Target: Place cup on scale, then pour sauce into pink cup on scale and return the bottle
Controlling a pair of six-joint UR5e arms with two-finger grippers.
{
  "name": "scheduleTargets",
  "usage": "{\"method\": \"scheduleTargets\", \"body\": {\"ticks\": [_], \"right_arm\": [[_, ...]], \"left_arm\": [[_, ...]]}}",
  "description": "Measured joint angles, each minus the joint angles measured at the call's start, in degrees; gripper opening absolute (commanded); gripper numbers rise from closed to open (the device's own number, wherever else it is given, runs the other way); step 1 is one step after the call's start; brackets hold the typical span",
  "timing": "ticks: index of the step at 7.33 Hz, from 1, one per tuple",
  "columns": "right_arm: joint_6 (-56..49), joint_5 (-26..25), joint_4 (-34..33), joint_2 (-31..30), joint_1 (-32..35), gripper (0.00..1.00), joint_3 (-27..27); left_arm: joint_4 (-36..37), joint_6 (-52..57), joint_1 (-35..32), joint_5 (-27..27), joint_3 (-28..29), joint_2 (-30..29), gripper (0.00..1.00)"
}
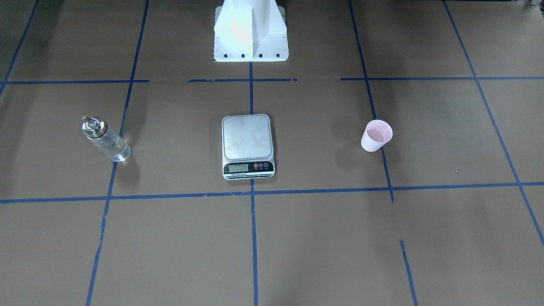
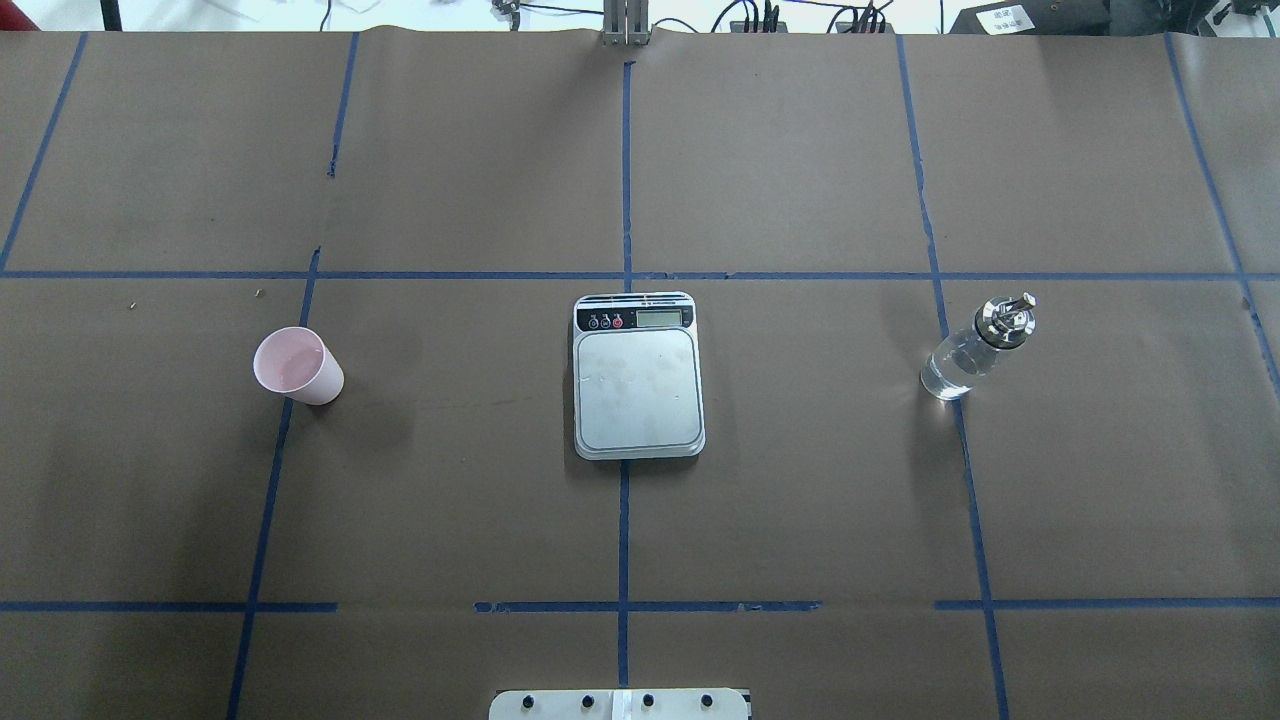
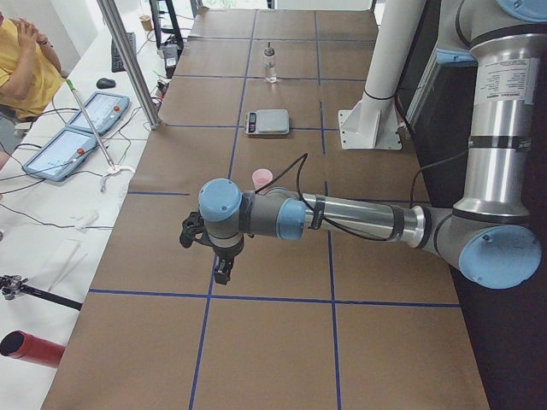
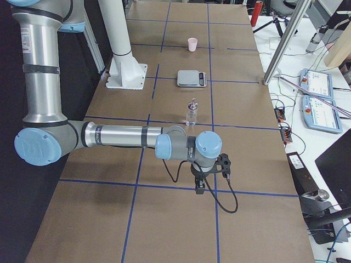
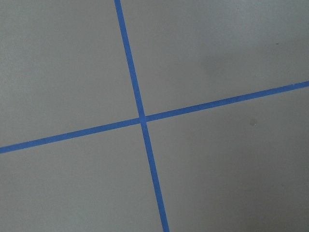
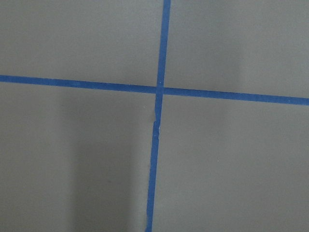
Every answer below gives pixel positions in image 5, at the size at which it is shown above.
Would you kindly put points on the blue tape grid lines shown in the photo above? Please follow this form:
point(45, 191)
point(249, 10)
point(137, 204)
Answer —
point(154, 115)

